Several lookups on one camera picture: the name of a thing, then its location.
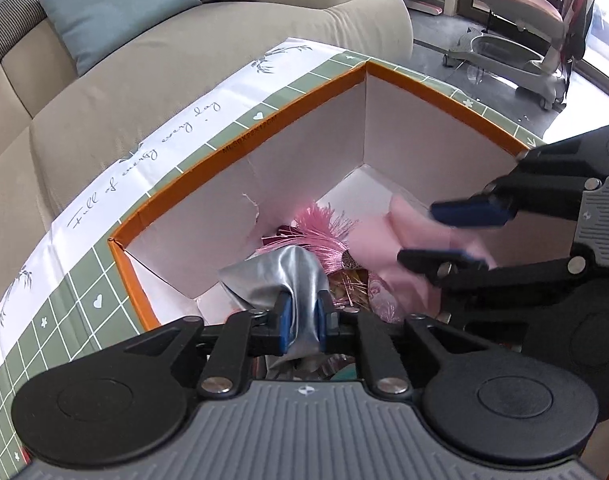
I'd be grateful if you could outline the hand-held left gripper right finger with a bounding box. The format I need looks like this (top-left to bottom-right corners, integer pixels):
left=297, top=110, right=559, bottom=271
left=311, top=290, right=503, bottom=399

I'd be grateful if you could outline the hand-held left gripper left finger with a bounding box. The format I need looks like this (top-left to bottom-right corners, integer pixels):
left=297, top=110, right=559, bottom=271
left=115, top=291, right=292, bottom=399

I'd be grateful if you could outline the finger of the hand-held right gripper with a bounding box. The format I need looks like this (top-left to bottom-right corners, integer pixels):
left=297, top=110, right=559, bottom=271
left=431, top=132, right=605, bottom=227
left=397, top=248, right=585, bottom=312

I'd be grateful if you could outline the silver cloth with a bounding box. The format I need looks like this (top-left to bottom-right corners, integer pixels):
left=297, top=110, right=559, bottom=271
left=218, top=246, right=331, bottom=365

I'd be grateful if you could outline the pink cloth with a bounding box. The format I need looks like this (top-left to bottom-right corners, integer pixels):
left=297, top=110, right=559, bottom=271
left=351, top=195, right=500, bottom=322

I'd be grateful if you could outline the orange cardboard box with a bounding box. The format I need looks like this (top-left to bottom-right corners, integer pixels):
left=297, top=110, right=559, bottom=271
left=108, top=59, right=532, bottom=351

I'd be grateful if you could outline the gold patterned item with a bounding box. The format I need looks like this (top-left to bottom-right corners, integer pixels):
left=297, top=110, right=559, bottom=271
left=329, top=270, right=371, bottom=311

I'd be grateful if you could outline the pink tassel ornament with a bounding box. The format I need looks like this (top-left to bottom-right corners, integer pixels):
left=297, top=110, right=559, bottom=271
left=257, top=202, right=365, bottom=281

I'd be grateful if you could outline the grey and pink chair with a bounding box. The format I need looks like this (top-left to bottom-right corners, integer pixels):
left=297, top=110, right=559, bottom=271
left=444, top=0, right=597, bottom=111

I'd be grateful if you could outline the green checked tablecloth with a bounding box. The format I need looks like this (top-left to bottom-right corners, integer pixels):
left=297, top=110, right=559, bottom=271
left=0, top=36, right=545, bottom=480

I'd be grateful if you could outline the beige sofa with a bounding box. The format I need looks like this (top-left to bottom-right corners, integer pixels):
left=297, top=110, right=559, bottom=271
left=0, top=0, right=415, bottom=321

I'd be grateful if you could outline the teal cushion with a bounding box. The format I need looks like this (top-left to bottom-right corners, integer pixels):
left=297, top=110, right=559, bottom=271
left=37, top=0, right=202, bottom=77

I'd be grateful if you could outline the grey patterned cushion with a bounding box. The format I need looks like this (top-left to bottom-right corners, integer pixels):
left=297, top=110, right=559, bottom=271
left=0, top=0, right=52, bottom=76

